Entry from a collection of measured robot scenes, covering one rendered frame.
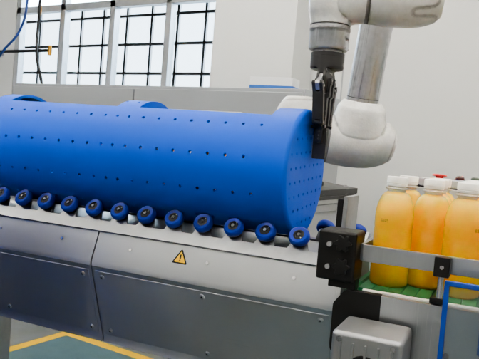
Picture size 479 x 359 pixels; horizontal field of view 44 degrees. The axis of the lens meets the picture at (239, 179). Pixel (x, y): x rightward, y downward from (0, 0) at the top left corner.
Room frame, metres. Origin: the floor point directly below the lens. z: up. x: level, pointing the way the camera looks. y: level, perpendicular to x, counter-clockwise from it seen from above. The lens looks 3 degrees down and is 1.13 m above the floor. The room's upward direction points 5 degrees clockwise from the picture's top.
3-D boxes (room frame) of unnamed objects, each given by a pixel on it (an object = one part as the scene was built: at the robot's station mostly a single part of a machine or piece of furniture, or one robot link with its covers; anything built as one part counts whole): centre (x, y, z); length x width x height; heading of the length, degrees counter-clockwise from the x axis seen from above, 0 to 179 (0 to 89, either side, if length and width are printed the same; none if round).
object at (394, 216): (1.13, -0.30, 0.99); 0.07 x 0.07 x 0.19
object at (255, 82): (3.22, -0.15, 1.48); 0.24 x 0.12 x 0.08; 67
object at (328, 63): (1.35, -0.17, 1.32); 0.08 x 0.07 x 0.09; 156
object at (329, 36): (1.35, -0.17, 1.39); 0.09 x 0.09 x 0.06
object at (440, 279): (1.01, -0.36, 0.94); 0.03 x 0.02 x 0.08; 66
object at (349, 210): (1.30, -0.24, 0.99); 0.10 x 0.02 x 0.12; 156
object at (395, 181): (1.13, -0.30, 1.10); 0.04 x 0.04 x 0.02
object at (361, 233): (1.10, -0.20, 0.95); 0.10 x 0.07 x 0.10; 156
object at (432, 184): (1.14, -0.37, 1.10); 0.04 x 0.04 x 0.02
